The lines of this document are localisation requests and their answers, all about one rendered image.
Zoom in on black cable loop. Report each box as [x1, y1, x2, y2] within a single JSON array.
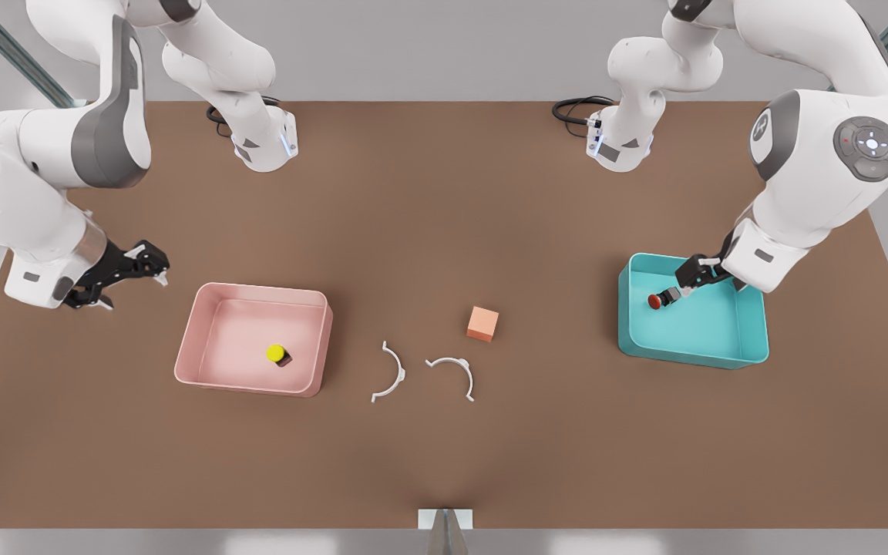
[[206, 96, 284, 140], [551, 95, 619, 140]]

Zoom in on pink storage box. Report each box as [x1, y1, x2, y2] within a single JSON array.
[[173, 281, 335, 399]]

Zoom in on orange cube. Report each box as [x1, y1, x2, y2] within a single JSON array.
[[466, 305, 501, 344]]

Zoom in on white curved clip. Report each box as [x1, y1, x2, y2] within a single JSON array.
[[371, 340, 407, 404], [425, 356, 476, 403]]

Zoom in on blue storage box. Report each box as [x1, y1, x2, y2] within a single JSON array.
[[617, 252, 770, 371]]

